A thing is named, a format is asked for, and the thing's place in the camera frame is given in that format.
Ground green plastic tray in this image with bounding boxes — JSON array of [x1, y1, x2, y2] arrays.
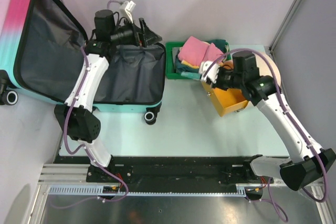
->
[[165, 39, 230, 80]]

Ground teal tube bottle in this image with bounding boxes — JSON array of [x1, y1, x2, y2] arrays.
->
[[181, 71, 202, 81]]

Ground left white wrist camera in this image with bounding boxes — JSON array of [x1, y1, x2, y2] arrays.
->
[[119, 0, 136, 24]]

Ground yellow towel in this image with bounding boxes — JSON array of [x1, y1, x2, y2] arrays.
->
[[181, 60, 199, 69]]

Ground pink cloth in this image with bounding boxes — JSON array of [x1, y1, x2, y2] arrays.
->
[[177, 36, 224, 66]]

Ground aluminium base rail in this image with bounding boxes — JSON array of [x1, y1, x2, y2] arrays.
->
[[38, 155, 322, 201]]

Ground pink and teal kids suitcase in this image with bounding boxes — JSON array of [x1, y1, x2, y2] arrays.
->
[[1, 0, 165, 124]]

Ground dark green shorts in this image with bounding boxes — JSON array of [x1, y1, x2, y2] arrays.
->
[[175, 39, 229, 74]]

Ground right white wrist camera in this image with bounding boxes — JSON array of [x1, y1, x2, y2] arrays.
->
[[198, 61, 220, 84]]

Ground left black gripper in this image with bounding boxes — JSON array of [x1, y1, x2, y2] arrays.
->
[[111, 16, 163, 49]]

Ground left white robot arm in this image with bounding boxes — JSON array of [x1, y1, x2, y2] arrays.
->
[[54, 9, 162, 182]]

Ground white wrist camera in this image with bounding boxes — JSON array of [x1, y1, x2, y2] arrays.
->
[[198, 61, 220, 84], [119, 0, 136, 24]]

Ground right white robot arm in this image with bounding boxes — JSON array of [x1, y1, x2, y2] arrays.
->
[[202, 48, 335, 191]]

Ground white cylinder with orange-yellow face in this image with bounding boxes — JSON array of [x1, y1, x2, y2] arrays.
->
[[202, 52, 281, 117]]

